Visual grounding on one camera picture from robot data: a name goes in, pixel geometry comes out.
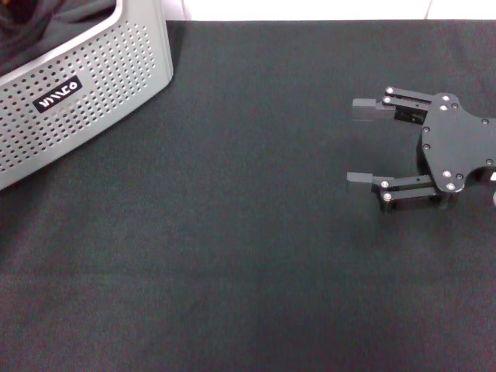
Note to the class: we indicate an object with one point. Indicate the dark grey crumpled cloth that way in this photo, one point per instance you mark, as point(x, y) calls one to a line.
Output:
point(42, 31)

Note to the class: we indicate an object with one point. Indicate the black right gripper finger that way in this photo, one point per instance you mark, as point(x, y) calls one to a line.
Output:
point(366, 110)
point(410, 197)

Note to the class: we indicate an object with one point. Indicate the grey perforated storage box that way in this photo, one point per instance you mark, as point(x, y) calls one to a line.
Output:
point(116, 58)

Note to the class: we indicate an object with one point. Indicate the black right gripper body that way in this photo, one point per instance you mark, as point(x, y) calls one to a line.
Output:
point(457, 143)

